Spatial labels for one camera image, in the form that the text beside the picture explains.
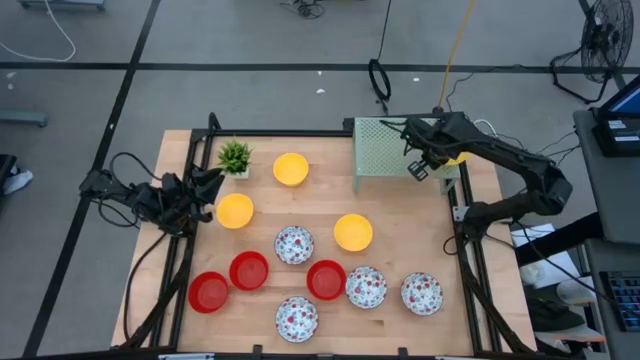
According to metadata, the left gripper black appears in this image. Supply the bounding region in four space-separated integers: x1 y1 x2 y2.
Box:
158 167 226 237

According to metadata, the red plastic mini bowl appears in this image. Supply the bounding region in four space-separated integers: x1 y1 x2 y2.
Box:
305 258 348 302
187 270 231 315
228 250 270 292

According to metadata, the floral bowl with red outside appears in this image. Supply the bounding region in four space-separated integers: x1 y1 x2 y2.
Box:
344 265 389 310
273 225 316 266
274 295 320 344
400 271 445 317

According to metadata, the green plant in white pot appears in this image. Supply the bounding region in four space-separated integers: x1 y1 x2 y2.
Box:
216 138 254 180

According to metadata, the pale green perforated metal shelf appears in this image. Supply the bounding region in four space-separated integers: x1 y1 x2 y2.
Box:
351 115 464 196

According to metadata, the white paper sheet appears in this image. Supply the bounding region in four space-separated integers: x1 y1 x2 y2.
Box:
510 223 581 281

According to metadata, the black beam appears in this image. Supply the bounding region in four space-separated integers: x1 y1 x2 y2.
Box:
514 212 604 268

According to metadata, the person's white shoe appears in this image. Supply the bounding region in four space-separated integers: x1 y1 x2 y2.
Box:
1 168 35 197
519 260 551 287
556 277 597 307

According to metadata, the grey metal floor bar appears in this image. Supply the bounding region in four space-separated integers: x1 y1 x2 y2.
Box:
0 109 50 128

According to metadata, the grey desk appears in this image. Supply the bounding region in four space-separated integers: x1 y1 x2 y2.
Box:
582 237 640 360
572 107 640 246

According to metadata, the computer monitor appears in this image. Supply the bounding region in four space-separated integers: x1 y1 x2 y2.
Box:
597 74 640 120

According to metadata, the black floor fan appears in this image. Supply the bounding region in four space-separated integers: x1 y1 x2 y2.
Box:
549 0 636 105

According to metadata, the person's black shoe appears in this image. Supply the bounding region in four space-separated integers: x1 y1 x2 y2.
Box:
527 297 587 332

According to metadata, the orange soled shoe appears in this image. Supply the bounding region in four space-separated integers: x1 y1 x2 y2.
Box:
537 323 607 351

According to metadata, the backlit keyboard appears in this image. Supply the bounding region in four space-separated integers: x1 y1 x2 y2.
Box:
599 269 640 334

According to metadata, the white cable loop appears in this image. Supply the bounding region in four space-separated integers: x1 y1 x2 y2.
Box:
472 118 499 140

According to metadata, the black aluminium table frame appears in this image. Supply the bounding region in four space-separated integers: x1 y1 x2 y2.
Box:
110 112 539 360

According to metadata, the black coiled cable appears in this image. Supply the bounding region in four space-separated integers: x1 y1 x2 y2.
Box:
368 0 393 115

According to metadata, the yellow hanging cable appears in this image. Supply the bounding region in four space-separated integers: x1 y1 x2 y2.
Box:
437 0 476 112

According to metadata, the black cable bundle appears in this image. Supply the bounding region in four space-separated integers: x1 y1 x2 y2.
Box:
278 0 327 21

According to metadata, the white floor cable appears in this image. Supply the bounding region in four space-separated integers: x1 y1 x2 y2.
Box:
0 0 77 64

